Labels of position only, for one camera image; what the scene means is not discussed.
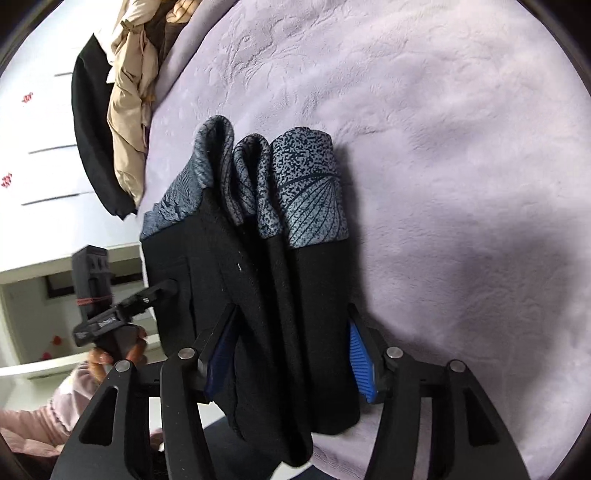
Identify black garment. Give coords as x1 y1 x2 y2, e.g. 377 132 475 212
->
71 34 139 221

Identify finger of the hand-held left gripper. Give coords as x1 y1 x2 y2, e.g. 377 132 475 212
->
115 278 179 319

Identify black pants with patterned waistband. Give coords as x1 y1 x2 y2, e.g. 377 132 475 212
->
140 115 362 467

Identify person's left forearm pink sleeve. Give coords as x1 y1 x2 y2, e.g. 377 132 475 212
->
0 362 100 457

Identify beige striped garment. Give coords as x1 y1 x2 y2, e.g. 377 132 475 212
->
172 0 205 25

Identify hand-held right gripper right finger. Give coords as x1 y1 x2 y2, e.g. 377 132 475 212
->
346 302 532 480

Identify purple plush blanket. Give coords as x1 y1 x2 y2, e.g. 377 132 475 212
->
139 0 591 480

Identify white shelf unit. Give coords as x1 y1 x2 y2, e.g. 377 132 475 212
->
0 244 160 380

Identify person's left hand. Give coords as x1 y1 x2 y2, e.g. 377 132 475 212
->
88 329 147 384

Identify white wardrobe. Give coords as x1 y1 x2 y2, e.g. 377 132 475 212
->
0 0 145 274

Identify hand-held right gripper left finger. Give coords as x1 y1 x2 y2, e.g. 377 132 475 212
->
50 302 241 480

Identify cream jacket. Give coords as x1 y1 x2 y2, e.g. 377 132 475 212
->
107 0 163 209

